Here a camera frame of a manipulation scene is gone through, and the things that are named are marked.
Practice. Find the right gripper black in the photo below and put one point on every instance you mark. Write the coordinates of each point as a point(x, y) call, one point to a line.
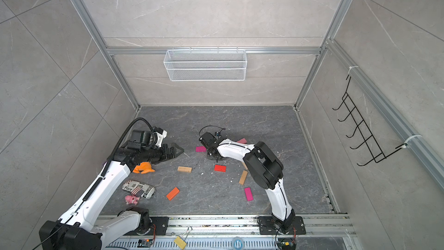
point(210, 156)

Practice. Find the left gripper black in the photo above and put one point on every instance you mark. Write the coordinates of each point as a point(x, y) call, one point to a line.
point(168, 155)

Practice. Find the magenta block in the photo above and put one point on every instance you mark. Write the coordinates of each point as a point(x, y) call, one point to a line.
point(248, 194)
point(200, 149)

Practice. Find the wooden block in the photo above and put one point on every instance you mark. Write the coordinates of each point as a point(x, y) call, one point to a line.
point(184, 169)
point(243, 177)

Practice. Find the red block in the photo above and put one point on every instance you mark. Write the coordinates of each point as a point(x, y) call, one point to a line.
point(220, 168)

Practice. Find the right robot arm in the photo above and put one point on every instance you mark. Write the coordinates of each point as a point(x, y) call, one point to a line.
point(265, 168)

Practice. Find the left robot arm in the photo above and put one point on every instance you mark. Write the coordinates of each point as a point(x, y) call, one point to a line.
point(75, 230)

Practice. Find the light pink block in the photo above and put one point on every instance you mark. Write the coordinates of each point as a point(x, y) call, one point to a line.
point(242, 141)

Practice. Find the orange plush toy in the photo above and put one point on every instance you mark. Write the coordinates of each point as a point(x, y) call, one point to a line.
point(143, 168)

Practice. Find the orange block lower left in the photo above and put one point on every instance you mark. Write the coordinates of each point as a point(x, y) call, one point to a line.
point(173, 193)

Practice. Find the pink pig toy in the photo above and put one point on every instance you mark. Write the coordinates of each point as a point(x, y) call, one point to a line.
point(132, 199)

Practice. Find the yellow tag with clip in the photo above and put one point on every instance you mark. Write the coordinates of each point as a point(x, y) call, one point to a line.
point(180, 241)

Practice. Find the tape roll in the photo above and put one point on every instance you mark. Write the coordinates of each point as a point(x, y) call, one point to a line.
point(238, 243)

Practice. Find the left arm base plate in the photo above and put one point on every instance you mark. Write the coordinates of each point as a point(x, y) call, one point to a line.
point(158, 226)

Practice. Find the white wire mesh basket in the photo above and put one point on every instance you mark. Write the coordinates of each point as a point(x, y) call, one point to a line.
point(206, 65)

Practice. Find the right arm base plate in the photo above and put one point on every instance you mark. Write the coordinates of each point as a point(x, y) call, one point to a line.
point(270, 225)

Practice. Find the black wire hook rack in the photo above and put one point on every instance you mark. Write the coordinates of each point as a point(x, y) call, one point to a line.
point(362, 130)

